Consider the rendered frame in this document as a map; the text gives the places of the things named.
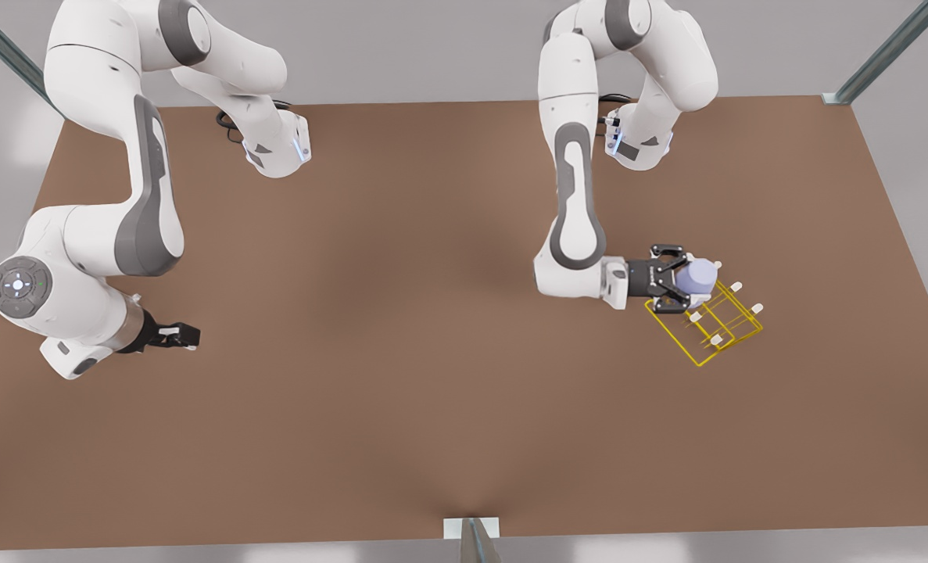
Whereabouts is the pale lavender cup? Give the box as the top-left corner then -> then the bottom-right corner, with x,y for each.
673,257 -> 719,298

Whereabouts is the silver frame post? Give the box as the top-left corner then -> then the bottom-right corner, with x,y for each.
822,0 -> 928,106
443,517 -> 501,563
0,0 -> 64,120

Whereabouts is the yellow wire cup holder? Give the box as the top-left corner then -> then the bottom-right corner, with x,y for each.
644,260 -> 765,368

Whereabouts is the black cable loop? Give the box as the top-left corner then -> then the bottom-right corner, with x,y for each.
597,94 -> 636,126
215,100 -> 293,145

